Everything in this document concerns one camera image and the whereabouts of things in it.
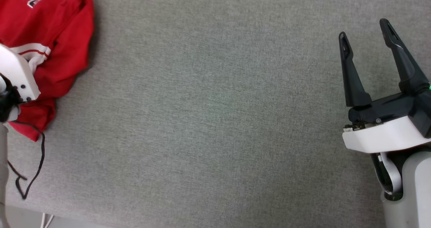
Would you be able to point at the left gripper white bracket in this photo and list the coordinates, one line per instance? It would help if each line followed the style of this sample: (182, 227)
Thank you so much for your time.
(15, 73)

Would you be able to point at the red and white jersey shirt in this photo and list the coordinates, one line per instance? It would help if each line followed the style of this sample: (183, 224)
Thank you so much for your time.
(60, 26)

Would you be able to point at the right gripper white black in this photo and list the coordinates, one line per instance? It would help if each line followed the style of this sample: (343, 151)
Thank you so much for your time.
(387, 135)

